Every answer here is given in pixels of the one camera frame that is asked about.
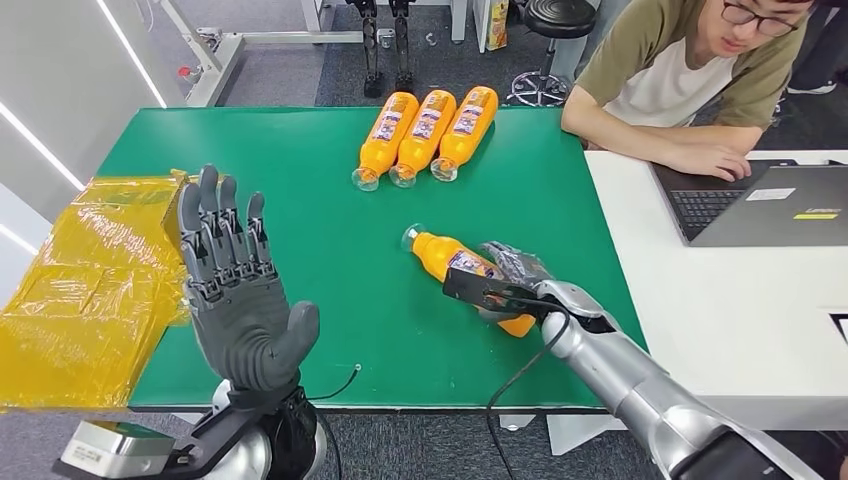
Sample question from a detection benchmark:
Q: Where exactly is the white table foot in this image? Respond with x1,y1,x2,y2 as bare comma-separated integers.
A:
498,413,628,458

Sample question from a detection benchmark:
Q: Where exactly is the black round stool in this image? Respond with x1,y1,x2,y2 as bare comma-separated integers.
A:
506,0,598,108

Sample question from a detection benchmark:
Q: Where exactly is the white wall light strip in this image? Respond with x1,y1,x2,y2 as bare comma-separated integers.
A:
94,0,168,109
0,101,87,193

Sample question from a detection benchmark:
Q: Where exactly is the grey laptop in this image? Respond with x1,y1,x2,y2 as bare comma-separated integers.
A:
648,158,848,249

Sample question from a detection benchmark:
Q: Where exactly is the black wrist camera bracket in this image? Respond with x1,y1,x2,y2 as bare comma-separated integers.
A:
51,390,299,480
441,266,564,320

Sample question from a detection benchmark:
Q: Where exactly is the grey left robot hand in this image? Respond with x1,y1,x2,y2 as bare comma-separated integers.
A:
176,163,321,394

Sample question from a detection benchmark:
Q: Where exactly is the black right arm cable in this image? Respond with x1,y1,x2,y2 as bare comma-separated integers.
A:
484,311,573,480

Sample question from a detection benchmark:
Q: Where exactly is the black left wrist camera bracket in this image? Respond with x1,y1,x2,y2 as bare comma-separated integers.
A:
51,390,299,480

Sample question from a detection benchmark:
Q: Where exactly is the black robot leg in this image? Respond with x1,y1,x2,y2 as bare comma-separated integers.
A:
345,0,386,100
389,0,417,92

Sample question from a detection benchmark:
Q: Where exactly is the white metal frame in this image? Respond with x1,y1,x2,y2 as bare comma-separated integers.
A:
157,0,468,109

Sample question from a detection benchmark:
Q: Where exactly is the yellow printed carton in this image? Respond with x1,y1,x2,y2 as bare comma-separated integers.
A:
486,0,511,53

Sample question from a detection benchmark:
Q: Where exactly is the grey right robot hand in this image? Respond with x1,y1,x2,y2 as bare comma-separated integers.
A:
476,241,621,335

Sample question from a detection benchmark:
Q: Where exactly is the person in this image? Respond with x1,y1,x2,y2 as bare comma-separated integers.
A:
786,5,848,97
561,0,848,184

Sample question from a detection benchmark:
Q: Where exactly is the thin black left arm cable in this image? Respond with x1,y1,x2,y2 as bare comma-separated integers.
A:
307,362,363,403

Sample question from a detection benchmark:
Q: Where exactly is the orange bottle with clear cap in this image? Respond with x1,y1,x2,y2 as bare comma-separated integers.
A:
388,88,458,190
429,85,500,184
400,223,537,340
351,90,421,193

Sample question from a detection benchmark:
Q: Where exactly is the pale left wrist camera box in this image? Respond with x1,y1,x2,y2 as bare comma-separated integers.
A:
61,419,178,476

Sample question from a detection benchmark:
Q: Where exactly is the black right wrist camera bracket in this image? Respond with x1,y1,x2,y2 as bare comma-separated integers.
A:
441,266,564,320

